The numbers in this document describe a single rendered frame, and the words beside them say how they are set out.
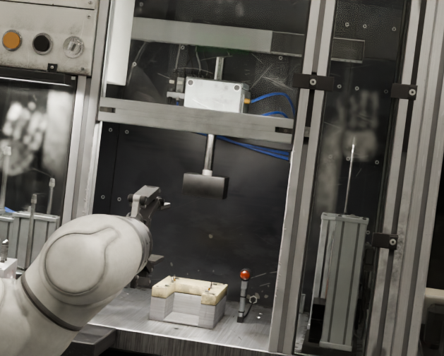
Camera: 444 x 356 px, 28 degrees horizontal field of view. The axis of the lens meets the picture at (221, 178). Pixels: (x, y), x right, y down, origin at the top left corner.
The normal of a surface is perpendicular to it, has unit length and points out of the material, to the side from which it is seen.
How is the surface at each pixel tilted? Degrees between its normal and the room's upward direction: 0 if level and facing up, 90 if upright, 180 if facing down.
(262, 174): 90
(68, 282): 97
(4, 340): 98
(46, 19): 90
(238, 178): 90
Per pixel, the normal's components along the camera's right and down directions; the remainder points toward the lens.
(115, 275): 0.87, 0.27
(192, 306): -0.16, 0.04
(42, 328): 0.22, 0.21
